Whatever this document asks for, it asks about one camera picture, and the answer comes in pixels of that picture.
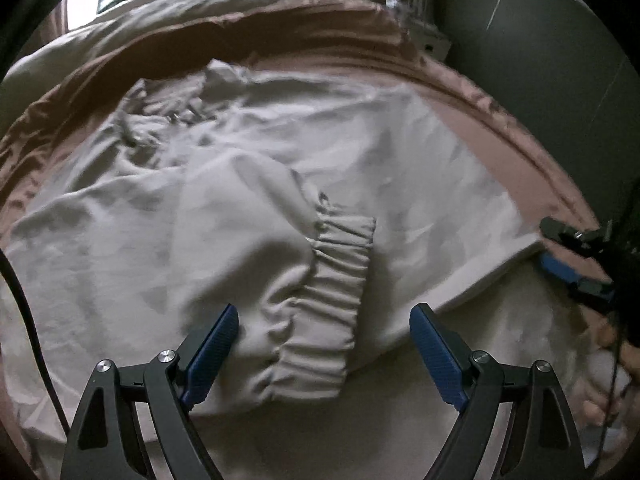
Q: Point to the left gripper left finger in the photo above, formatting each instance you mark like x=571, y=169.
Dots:
x=105, y=440

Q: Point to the brown bed sheet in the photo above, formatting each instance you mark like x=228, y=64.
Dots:
x=340, y=38

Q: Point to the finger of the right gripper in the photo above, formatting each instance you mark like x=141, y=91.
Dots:
x=581, y=242
x=575, y=282

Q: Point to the light grey jacket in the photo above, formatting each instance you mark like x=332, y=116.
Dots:
x=323, y=209

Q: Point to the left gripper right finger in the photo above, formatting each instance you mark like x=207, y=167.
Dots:
x=541, y=439

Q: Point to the beige duvet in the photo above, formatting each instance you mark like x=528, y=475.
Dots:
x=30, y=78

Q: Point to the white bedside table right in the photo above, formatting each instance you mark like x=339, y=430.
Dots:
x=426, y=37

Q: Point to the items on right table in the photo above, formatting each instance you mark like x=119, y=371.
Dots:
x=420, y=11

